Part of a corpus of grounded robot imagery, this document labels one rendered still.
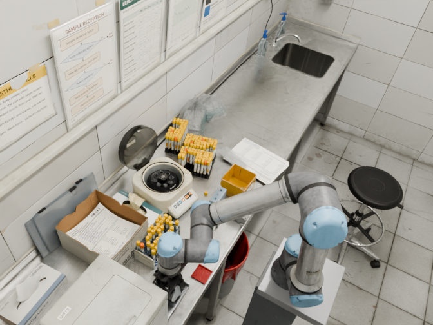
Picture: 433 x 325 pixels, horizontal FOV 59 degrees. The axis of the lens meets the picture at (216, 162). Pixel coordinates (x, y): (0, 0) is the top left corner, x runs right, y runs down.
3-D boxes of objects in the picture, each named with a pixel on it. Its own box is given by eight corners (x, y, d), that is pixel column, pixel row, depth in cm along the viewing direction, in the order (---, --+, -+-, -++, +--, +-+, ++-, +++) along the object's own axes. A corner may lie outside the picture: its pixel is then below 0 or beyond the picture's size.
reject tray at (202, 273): (204, 284, 158) (205, 284, 158) (191, 276, 160) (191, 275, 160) (212, 271, 163) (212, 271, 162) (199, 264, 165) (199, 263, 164)
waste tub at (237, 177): (241, 204, 190) (244, 191, 183) (218, 191, 194) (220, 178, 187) (254, 187, 198) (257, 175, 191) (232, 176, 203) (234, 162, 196)
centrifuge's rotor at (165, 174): (163, 203, 179) (163, 193, 174) (140, 186, 185) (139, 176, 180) (185, 185, 188) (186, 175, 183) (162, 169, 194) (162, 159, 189)
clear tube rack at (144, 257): (153, 269, 161) (153, 260, 156) (134, 258, 164) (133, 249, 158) (180, 235, 174) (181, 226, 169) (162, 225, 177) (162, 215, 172)
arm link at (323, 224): (314, 274, 149) (340, 180, 110) (322, 312, 139) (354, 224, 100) (283, 275, 150) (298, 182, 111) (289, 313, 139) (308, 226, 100)
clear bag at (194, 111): (202, 142, 219) (205, 117, 206) (172, 137, 220) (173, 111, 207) (209, 115, 237) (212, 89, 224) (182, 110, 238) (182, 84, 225)
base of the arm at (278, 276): (313, 271, 163) (319, 260, 155) (295, 298, 154) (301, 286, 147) (282, 251, 168) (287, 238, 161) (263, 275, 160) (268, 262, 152)
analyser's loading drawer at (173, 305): (160, 333, 141) (159, 327, 137) (145, 324, 143) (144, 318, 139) (189, 288, 154) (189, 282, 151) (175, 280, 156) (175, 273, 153)
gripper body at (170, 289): (151, 289, 134) (151, 272, 126) (165, 270, 140) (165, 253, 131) (170, 300, 132) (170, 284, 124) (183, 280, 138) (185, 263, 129)
